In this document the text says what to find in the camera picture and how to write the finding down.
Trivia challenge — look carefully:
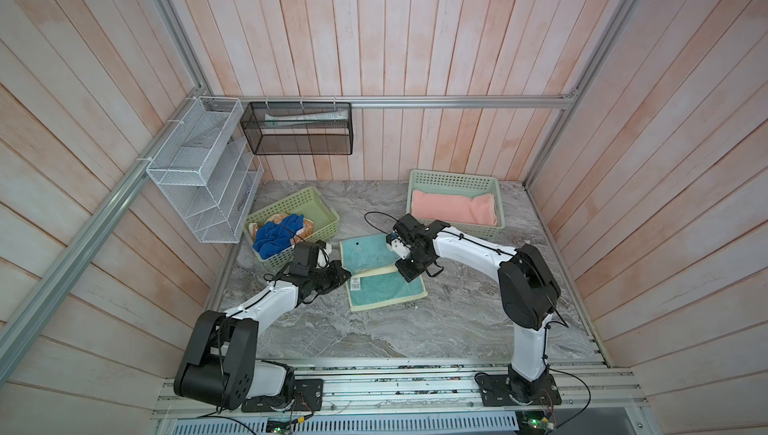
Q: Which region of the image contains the pink towel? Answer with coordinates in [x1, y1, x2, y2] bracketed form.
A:
[409, 190, 498, 226]

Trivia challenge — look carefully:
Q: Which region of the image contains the blue towel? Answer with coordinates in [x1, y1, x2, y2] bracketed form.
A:
[253, 214, 305, 259]

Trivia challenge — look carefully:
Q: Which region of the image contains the pale yellow teal towel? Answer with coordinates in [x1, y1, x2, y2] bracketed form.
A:
[340, 234, 428, 312]

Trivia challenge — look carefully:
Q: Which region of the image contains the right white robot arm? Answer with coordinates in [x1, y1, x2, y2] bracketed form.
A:
[385, 224, 561, 383]

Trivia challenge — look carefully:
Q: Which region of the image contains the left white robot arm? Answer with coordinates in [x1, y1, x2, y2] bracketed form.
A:
[173, 260, 351, 410]

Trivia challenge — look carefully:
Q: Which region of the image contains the orange patterned towel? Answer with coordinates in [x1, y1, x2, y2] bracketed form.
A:
[246, 213, 315, 241]

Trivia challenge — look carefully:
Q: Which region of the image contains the light green towel basket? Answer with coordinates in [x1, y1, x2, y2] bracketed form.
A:
[244, 187, 340, 273]

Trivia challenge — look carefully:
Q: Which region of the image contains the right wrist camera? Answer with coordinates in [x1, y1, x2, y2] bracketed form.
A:
[385, 214, 429, 259]

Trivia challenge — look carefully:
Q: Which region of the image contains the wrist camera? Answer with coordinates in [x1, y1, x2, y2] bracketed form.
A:
[385, 214, 429, 259]
[289, 241, 332, 276]

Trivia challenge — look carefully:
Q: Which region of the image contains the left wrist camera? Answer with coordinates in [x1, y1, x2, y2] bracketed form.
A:
[289, 241, 332, 276]

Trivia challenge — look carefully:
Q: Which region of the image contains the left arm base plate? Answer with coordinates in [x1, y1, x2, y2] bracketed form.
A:
[240, 378, 324, 413]

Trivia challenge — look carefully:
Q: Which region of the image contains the aluminium front rail frame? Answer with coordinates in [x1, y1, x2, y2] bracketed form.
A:
[150, 357, 660, 434]

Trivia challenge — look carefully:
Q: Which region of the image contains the white wire mesh shelf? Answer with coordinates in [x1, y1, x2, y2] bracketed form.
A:
[147, 97, 264, 244]

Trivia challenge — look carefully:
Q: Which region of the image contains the black wire mesh basket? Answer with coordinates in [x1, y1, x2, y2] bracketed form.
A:
[240, 101, 354, 156]

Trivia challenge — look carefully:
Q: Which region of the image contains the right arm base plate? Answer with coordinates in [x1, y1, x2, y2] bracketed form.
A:
[474, 372, 562, 407]

